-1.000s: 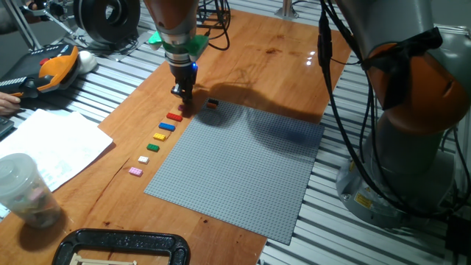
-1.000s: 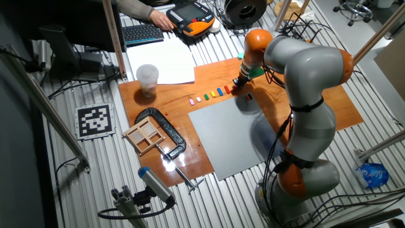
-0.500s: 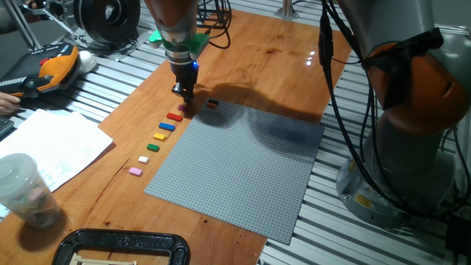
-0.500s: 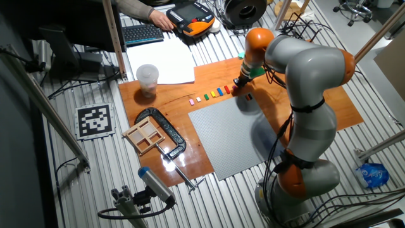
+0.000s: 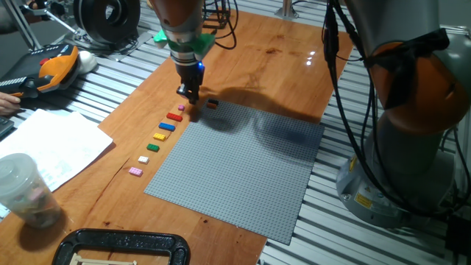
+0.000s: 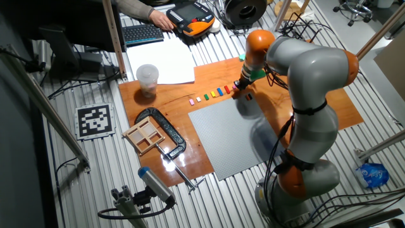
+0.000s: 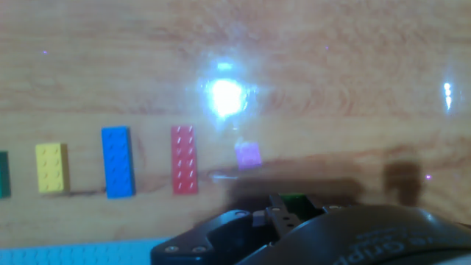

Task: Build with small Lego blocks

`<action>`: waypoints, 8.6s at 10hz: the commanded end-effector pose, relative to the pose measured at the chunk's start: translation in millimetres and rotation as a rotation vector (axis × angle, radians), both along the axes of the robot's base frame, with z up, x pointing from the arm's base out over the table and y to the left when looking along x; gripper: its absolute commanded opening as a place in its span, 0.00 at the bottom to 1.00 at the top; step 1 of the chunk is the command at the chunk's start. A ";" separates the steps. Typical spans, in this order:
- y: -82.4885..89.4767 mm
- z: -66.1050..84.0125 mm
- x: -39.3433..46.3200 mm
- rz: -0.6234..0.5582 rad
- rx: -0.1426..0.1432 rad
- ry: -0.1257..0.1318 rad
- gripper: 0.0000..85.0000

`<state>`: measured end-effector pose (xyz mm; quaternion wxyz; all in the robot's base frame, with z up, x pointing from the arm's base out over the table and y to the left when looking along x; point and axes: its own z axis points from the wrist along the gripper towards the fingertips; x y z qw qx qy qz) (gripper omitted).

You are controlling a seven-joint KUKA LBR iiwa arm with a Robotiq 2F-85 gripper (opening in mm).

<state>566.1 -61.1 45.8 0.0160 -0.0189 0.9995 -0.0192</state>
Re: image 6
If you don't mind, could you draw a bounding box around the glossy wooden work board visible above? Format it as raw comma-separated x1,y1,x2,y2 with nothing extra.
118,52,365,187

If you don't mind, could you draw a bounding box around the brown cardboard panel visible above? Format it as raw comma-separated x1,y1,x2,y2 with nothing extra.
373,31,405,102

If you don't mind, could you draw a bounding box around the thin black floor cable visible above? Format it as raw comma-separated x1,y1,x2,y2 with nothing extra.
303,186,405,228

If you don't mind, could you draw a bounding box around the wooden divided tray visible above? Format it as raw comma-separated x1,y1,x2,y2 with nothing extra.
122,116,166,156

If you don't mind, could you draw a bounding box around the black white fiducial marker plate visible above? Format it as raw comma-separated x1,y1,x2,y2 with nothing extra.
74,103,117,141

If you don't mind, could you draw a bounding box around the grey Lego baseplate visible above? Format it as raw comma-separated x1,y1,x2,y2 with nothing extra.
188,96,283,182

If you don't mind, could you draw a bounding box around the black camera cable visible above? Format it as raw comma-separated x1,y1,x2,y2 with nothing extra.
97,202,173,220

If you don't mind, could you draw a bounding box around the black computer keyboard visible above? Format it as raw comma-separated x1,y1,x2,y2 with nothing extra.
121,23,165,48

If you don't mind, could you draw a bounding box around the black metal C-clamp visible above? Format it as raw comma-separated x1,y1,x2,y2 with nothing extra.
134,106,206,193

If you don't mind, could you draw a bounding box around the white computer mouse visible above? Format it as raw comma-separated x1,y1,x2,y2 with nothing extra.
208,19,222,34

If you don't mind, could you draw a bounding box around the black wheeled office stool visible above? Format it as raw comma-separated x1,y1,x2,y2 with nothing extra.
332,0,374,28

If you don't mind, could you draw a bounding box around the black round spool device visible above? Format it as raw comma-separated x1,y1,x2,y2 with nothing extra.
223,0,268,31

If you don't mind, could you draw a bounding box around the person's bare hand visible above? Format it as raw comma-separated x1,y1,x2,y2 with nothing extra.
148,9,175,32

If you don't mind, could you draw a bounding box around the grey camera with blue cap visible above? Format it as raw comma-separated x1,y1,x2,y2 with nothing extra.
137,167,177,205

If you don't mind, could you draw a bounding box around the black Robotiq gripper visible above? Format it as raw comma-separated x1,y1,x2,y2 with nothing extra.
233,75,252,92

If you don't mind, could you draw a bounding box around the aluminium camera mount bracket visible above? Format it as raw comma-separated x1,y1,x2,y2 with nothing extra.
110,185,149,228

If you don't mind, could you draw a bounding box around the black computer monitor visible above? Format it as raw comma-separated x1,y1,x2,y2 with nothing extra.
31,0,127,82

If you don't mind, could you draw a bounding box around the slanted aluminium frame post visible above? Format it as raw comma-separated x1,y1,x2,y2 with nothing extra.
357,3,405,60

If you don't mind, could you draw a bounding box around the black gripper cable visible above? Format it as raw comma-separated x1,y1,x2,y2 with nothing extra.
264,63,289,91

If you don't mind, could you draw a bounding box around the blue plastic bag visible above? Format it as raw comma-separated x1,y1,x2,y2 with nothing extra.
354,163,390,189

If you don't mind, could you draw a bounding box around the clear plastic lidded cup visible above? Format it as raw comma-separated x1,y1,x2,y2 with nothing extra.
135,63,159,99

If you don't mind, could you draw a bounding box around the brown upright frame post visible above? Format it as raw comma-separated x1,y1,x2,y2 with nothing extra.
101,0,128,82

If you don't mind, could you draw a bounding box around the long slanted aluminium frame beam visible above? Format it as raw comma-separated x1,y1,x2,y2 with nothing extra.
0,44,91,174

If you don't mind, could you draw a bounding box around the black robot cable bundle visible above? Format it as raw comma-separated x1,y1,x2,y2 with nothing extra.
263,113,297,228

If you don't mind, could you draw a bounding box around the white printed paper sheet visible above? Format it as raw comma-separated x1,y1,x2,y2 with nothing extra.
125,39,197,86

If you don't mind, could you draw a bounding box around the short aluminium frame beam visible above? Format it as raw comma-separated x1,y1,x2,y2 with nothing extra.
354,129,405,162

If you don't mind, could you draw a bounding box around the forearm in grey sleeve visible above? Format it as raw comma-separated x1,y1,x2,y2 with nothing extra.
115,0,156,20

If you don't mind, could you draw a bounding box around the orange and black teach pendant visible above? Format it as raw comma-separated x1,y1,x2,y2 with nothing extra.
166,1,216,38

